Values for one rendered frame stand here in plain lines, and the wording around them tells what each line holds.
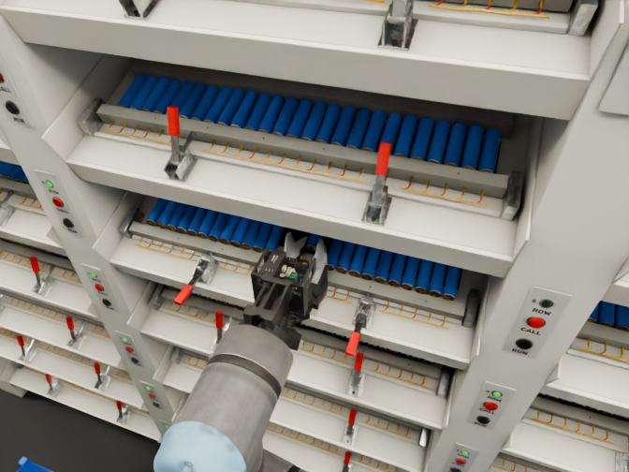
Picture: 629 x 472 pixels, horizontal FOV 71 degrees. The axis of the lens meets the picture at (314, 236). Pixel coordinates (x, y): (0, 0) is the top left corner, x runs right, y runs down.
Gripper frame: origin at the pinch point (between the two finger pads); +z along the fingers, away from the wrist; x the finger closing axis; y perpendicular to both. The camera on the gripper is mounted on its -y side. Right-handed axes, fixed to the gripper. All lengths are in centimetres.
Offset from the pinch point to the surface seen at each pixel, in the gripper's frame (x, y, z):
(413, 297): -16.6, -1.9, -3.5
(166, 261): 24.2, -5.3, -5.3
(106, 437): 68, -96, -10
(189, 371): 29, -45, -4
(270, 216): 3.0, 11.4, -7.3
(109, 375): 59, -64, -3
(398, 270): -13.7, -0.9, 0.3
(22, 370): 102, -84, -2
